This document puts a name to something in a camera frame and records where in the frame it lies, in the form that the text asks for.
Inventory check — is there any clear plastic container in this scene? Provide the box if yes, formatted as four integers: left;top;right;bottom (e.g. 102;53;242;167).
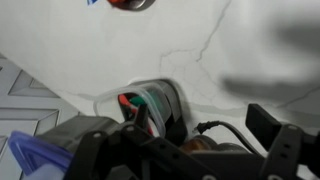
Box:
93;82;173;138

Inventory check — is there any round steel dish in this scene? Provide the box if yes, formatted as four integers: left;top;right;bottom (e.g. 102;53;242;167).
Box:
114;0;156;11

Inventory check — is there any blue plastic lid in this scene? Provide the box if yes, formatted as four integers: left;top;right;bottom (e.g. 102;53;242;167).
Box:
7;129;75;180

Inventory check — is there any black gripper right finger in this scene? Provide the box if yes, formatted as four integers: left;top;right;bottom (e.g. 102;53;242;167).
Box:
245;103;320;180

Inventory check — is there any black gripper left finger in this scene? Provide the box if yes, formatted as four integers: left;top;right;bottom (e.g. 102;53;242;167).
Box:
64;103;221;180

